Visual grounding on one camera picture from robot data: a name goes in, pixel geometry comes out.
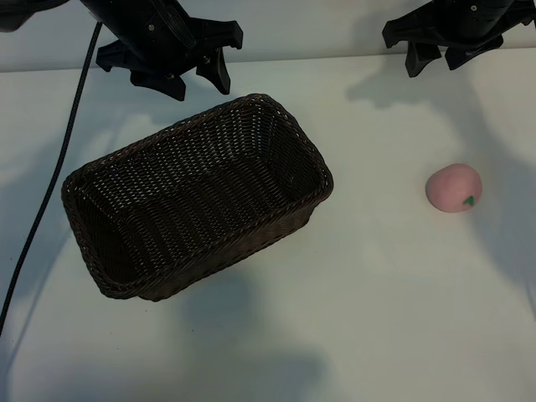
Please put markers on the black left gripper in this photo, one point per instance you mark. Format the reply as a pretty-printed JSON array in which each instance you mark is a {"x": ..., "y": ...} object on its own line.
[{"x": 159, "y": 37}]

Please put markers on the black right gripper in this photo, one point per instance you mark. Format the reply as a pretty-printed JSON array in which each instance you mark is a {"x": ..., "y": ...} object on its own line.
[{"x": 460, "y": 21}]

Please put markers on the dark brown wicker basket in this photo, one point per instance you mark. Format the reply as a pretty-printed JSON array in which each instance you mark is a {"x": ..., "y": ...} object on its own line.
[{"x": 197, "y": 201}]

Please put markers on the pink peach with green leaf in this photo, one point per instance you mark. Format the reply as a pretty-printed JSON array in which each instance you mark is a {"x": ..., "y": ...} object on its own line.
[{"x": 452, "y": 186}]

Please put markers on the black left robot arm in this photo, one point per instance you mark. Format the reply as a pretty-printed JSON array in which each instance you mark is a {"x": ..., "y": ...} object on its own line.
[{"x": 14, "y": 14}]

